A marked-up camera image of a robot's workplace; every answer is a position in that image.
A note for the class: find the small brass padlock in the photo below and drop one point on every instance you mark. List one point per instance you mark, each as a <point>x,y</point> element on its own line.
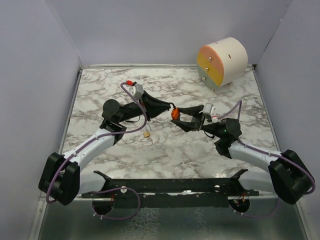
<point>147,130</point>

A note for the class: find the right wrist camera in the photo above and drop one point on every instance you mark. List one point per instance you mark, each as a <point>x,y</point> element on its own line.
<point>209,113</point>

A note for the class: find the round pastel drawer cabinet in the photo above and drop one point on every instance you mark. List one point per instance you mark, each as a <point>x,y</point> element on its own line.
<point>221,62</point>

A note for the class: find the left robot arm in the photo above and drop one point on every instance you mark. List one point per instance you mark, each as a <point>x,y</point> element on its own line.
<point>61,176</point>

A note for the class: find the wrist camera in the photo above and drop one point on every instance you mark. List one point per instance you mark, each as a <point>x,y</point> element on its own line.
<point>136,90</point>
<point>209,113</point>

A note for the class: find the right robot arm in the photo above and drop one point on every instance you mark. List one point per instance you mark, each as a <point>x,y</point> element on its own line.
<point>283,173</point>

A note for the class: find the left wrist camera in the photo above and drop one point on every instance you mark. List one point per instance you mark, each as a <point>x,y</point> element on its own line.
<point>136,90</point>

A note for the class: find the orange black padlock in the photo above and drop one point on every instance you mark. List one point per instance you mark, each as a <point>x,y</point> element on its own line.
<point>175,113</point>

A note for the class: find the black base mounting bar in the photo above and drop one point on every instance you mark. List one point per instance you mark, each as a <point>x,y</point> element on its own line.
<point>171,193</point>

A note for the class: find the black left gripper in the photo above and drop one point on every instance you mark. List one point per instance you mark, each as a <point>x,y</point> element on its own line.
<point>148,102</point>

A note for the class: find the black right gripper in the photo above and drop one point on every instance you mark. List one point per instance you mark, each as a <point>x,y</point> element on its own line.
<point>197,121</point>

